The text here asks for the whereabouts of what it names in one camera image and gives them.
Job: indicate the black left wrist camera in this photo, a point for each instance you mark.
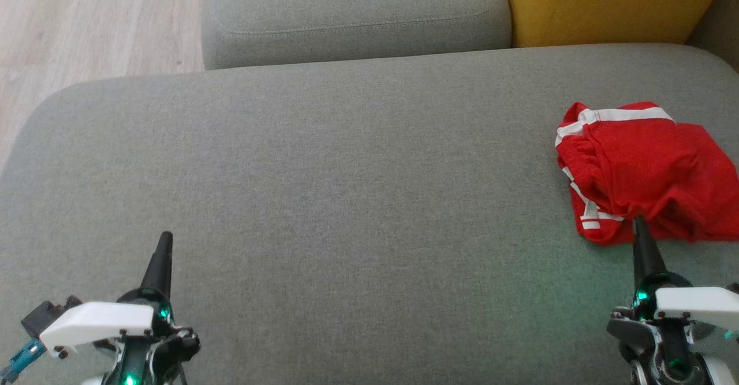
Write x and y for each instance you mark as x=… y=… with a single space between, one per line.
x=46 y=316

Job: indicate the grey sofa back cushion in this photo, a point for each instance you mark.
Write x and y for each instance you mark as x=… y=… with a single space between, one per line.
x=721 y=27

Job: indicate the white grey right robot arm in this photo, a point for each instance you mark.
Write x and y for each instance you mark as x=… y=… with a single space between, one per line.
x=723 y=370

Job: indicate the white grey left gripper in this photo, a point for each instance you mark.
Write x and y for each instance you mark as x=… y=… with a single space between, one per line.
x=98 y=321

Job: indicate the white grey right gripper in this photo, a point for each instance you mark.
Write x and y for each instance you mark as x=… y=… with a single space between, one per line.
x=687 y=310

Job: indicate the red shorts white stripes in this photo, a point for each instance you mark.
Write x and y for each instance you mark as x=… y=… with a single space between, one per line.
x=635 y=154

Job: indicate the large grey sofa seat cushion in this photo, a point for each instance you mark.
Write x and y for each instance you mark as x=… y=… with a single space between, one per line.
x=346 y=200

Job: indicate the yellow sofa backrest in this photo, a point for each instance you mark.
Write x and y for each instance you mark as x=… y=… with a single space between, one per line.
x=606 y=4

